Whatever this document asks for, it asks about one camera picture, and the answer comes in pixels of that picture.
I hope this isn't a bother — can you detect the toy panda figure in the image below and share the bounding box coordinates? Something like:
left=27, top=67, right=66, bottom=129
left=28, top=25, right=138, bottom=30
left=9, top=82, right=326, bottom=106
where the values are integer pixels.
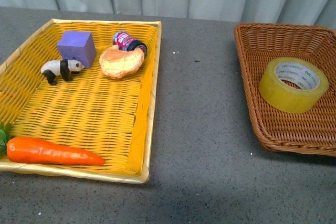
left=40, top=59, right=85, bottom=86

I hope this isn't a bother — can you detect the small pink black jar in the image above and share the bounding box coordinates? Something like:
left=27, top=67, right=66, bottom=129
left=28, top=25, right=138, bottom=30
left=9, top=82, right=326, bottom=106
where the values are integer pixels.
left=112, top=31, right=148, bottom=56

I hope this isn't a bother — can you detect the toy croissant bread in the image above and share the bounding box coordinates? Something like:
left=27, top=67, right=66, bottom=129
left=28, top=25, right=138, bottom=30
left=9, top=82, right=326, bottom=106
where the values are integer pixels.
left=99, top=45, right=145, bottom=79

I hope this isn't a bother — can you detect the yellow packing tape roll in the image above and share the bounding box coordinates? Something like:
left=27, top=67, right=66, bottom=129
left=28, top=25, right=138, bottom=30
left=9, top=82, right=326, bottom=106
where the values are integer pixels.
left=259, top=57, right=329, bottom=113

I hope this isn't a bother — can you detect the brown woven basket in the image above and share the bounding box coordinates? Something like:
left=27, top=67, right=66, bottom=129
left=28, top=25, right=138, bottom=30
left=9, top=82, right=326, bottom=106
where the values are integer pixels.
left=234, top=23, right=335, bottom=156

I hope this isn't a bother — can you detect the orange toy carrot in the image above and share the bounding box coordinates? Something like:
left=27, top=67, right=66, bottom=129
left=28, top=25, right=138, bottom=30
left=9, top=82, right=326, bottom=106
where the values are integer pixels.
left=1, top=123, right=105, bottom=165

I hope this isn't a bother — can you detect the purple foam cube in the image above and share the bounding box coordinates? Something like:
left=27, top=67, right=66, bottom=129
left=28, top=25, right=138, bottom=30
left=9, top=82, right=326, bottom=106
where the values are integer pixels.
left=57, top=30, right=97, bottom=68

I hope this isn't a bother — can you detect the yellow woven basket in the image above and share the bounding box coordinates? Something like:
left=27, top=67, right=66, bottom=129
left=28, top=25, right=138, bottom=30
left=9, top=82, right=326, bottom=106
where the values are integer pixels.
left=1, top=19, right=162, bottom=184

